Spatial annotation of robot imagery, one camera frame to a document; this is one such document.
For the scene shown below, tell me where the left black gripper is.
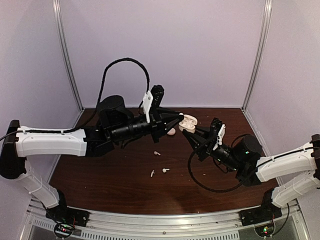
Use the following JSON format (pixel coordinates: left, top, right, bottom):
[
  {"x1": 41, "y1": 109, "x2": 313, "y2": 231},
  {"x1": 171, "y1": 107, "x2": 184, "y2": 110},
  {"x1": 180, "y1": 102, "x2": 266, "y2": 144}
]
[{"x1": 110, "y1": 107, "x2": 185, "y2": 144}]

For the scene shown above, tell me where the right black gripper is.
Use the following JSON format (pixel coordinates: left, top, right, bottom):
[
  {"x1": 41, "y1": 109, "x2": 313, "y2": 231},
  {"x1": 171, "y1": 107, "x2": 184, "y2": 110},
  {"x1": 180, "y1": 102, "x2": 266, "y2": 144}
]
[{"x1": 182, "y1": 124, "x2": 243, "y2": 172}]

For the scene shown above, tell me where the white square charging case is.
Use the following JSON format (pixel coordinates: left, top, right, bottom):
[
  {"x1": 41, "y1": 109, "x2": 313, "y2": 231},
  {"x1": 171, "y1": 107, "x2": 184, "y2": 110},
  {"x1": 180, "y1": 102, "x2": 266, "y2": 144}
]
[{"x1": 178, "y1": 114, "x2": 198, "y2": 134}]

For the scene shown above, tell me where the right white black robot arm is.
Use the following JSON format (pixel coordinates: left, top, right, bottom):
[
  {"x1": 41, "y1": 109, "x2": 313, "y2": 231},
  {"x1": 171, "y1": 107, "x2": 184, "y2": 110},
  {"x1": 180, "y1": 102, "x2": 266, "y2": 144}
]
[{"x1": 180, "y1": 124, "x2": 320, "y2": 221}]

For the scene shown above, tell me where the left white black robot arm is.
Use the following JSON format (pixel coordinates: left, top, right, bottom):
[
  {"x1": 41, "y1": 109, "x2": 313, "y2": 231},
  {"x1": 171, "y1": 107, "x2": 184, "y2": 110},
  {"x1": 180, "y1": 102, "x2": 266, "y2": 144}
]
[{"x1": 0, "y1": 93, "x2": 184, "y2": 222}]

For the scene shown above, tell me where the pink round earbud case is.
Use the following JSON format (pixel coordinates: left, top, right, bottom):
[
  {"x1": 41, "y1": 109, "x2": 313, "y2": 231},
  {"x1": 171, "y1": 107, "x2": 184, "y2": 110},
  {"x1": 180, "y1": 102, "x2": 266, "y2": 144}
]
[{"x1": 167, "y1": 128, "x2": 176, "y2": 136}]

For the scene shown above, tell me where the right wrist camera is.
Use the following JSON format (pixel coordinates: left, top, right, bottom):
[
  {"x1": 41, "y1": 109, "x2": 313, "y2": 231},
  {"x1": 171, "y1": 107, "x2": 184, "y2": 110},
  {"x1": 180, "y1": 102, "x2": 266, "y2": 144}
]
[{"x1": 210, "y1": 117, "x2": 226, "y2": 146}]

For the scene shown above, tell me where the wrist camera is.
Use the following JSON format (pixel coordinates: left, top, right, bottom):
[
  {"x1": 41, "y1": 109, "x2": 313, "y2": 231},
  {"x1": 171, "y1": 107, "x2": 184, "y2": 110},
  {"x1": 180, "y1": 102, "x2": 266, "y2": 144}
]
[
  {"x1": 142, "y1": 84, "x2": 165, "y2": 124},
  {"x1": 210, "y1": 117, "x2": 226, "y2": 146}
]

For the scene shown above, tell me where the right black cable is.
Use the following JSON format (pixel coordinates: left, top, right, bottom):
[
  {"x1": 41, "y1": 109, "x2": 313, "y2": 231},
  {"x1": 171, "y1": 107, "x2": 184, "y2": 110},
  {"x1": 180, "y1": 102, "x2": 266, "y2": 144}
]
[{"x1": 187, "y1": 149, "x2": 243, "y2": 193}]

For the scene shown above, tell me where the black cable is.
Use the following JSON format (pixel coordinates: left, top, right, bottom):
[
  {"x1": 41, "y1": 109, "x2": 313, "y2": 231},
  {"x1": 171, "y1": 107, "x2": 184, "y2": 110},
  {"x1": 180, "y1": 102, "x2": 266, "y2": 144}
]
[
  {"x1": 62, "y1": 57, "x2": 151, "y2": 133},
  {"x1": 187, "y1": 149, "x2": 243, "y2": 193}
]

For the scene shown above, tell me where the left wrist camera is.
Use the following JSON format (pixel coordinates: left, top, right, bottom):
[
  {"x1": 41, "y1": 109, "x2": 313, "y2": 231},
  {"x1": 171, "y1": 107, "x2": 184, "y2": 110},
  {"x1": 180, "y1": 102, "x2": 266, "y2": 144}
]
[{"x1": 142, "y1": 84, "x2": 165, "y2": 124}]

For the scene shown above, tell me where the left black cable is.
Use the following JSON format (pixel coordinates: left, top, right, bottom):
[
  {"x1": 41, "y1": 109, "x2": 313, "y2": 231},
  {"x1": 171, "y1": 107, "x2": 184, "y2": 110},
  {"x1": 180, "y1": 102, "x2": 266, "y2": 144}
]
[{"x1": 62, "y1": 57, "x2": 151, "y2": 133}]

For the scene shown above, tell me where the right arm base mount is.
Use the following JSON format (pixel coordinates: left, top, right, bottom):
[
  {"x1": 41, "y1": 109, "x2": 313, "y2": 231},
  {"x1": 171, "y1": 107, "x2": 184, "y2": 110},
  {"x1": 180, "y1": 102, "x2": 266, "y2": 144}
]
[{"x1": 239, "y1": 188, "x2": 282, "y2": 238}]

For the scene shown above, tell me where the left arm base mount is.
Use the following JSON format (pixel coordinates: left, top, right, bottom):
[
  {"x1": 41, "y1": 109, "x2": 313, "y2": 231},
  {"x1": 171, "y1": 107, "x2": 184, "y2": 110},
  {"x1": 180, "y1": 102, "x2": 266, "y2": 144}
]
[{"x1": 42, "y1": 190, "x2": 90, "y2": 240}]

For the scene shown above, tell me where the right aluminium frame post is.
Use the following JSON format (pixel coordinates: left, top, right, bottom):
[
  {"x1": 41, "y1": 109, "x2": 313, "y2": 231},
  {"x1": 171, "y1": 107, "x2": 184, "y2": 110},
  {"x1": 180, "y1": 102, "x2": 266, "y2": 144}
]
[{"x1": 241, "y1": 0, "x2": 273, "y2": 112}]

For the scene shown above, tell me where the aluminium frame post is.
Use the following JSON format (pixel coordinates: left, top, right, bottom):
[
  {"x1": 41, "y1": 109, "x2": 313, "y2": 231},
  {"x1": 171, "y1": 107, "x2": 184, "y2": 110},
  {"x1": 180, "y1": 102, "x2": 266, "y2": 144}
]
[
  {"x1": 241, "y1": 0, "x2": 273, "y2": 112},
  {"x1": 52, "y1": 0, "x2": 84, "y2": 112}
]

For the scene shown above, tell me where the left aluminium frame post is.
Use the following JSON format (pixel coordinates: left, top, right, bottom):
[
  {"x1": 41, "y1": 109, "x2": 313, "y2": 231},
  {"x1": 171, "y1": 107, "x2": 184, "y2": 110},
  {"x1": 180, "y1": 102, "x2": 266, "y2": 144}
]
[{"x1": 52, "y1": 0, "x2": 84, "y2": 112}]

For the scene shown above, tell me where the front aluminium rail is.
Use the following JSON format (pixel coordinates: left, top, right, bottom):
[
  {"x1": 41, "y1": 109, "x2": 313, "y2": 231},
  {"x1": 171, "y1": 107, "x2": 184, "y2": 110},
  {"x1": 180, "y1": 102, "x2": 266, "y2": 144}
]
[{"x1": 18, "y1": 198, "x2": 311, "y2": 240}]

